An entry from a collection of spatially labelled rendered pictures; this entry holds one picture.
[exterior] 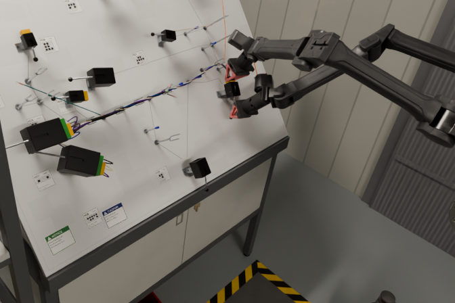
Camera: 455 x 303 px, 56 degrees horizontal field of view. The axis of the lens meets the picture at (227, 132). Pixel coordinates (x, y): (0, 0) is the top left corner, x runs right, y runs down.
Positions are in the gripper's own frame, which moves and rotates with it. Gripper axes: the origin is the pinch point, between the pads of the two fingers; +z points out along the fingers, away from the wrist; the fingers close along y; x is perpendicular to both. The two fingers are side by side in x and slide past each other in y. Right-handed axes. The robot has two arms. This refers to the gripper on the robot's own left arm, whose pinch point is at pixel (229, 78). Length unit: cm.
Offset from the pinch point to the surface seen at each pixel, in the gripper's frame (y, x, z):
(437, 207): -147, 88, 35
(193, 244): 11, 46, 57
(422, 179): -142, 69, 30
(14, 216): 90, 32, -1
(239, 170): -0.9, 30.7, 21.8
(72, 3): 55, -31, -6
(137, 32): 33.0, -22.3, -2.2
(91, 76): 58, -4, -4
